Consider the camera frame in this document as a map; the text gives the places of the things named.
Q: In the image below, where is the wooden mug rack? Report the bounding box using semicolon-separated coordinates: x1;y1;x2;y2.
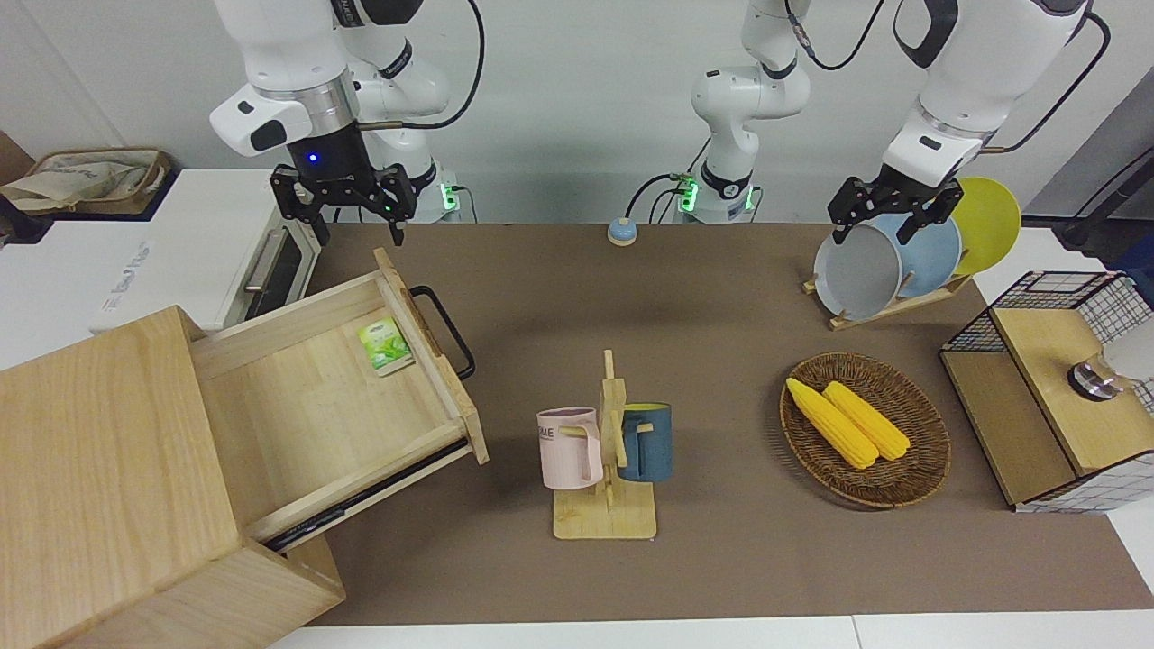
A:
552;350;660;542

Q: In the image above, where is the black base cable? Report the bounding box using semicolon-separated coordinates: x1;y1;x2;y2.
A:
624;135;715;225

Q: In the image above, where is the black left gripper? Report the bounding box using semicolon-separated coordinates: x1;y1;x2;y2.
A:
828;164;964;246

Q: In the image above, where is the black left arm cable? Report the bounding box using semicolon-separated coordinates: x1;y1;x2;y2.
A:
978;9;1113;156

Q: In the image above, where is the light wooden cabinet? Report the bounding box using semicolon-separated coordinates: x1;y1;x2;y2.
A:
0;305;346;649

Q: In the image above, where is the clear glass with metal base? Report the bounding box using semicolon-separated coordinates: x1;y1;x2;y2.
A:
1067;338;1154;403

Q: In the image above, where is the brown table mat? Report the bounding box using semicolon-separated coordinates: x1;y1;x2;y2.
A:
298;221;1154;628

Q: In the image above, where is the light blue plate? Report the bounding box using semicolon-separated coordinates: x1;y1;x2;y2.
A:
870;212;963;300

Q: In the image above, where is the grey plate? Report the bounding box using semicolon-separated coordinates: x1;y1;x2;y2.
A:
813;224;904;321

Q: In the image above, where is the black stand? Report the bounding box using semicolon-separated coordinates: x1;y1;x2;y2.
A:
1023;149;1154;255

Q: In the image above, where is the yellow corn cob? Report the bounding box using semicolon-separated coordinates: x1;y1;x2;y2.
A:
786;377;880;471
822;380;911;462

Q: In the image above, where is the pink mug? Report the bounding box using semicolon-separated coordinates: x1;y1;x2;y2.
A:
536;407;605;490

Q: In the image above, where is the wooden drawer with black handle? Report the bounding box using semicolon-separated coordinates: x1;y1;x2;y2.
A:
188;247;490;554

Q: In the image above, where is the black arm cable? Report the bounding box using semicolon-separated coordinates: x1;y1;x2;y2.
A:
978;9;1113;156
356;0;487;133

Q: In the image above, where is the green tea box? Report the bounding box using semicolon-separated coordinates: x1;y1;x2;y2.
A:
356;315;417;378

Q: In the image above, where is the brown wicker basket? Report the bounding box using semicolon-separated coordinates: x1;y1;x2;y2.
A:
779;352;953;511

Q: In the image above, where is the wooden plate rack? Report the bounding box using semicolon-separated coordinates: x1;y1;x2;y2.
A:
801;270;975;332

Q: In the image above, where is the black hanging cable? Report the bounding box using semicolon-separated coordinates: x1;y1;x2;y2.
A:
783;0;890;72

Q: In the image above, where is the dark blue mug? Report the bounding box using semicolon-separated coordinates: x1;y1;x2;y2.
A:
617;403;673;483

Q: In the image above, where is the white toaster oven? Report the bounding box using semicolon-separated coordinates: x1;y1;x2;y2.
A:
90;169;324;333

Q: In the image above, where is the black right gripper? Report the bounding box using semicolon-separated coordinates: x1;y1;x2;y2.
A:
270;125;418;247

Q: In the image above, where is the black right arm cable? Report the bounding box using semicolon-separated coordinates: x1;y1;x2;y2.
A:
356;0;487;133

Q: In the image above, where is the yellow plate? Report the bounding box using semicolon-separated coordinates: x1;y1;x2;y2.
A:
950;177;1022;277

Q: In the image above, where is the beige cloth bag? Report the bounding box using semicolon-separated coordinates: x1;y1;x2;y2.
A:
0;155;163;214

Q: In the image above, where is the wire shelf with wooden boards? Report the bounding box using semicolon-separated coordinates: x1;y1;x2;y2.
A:
939;270;1154;516

